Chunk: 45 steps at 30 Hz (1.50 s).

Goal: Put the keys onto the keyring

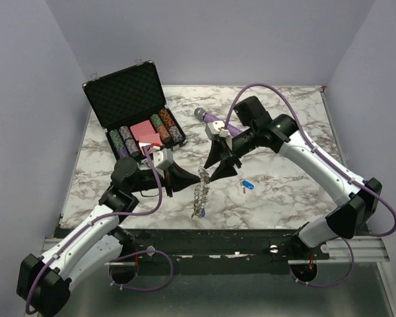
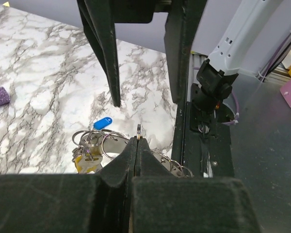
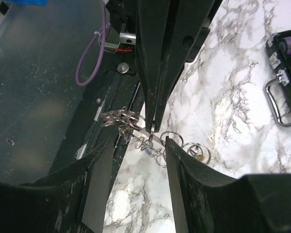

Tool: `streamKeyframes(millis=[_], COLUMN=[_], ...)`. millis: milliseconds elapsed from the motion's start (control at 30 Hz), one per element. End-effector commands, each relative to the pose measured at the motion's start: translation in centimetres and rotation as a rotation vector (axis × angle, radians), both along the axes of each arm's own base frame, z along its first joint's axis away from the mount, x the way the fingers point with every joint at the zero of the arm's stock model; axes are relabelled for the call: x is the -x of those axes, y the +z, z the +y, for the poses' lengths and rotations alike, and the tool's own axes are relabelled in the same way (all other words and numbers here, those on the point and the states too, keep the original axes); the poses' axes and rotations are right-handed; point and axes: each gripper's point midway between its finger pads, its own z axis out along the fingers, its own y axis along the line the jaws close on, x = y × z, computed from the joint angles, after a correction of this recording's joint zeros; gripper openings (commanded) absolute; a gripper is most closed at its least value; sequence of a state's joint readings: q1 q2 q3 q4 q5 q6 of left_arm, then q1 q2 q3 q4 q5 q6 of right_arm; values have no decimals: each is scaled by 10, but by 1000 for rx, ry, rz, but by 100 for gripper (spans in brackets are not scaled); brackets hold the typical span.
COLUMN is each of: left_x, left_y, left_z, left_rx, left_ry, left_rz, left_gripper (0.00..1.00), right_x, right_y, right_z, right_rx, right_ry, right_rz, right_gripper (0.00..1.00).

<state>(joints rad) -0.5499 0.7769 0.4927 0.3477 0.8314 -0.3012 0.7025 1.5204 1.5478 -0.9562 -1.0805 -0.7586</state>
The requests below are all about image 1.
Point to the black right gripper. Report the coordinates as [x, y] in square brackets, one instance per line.
[218, 152]

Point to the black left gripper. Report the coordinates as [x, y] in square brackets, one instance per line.
[177, 178]

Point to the round metal key ring disc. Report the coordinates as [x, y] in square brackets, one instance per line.
[201, 192]

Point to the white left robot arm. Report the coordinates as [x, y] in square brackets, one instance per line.
[45, 282]

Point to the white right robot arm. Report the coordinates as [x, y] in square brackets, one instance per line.
[355, 197]

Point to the purple glitter microphone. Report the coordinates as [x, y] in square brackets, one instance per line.
[207, 117]

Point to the red playing card deck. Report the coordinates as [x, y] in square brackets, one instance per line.
[144, 132]

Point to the black poker chip case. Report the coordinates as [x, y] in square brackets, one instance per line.
[128, 97]

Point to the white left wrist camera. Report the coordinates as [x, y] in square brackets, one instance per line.
[162, 157]

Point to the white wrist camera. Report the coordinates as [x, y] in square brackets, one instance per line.
[162, 157]
[217, 129]

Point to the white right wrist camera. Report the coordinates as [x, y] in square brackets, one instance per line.
[217, 129]

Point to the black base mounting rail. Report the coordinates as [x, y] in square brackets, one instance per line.
[154, 252]

